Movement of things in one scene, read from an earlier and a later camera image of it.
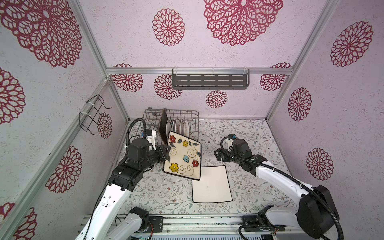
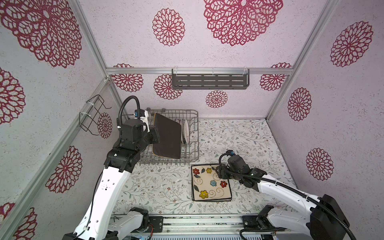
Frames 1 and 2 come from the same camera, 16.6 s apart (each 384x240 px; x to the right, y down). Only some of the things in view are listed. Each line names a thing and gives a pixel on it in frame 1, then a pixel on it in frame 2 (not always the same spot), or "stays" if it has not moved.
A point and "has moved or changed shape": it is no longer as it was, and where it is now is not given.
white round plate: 187,129 stays
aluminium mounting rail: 211,224 stays
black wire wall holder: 85,121 stays
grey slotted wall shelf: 189,79 stays
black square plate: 163,126 has moved or changed shape
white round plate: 178,126 -> 182,131
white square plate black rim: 213,186 stays
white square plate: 213,187 stays
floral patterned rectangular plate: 185,156 -> 207,186
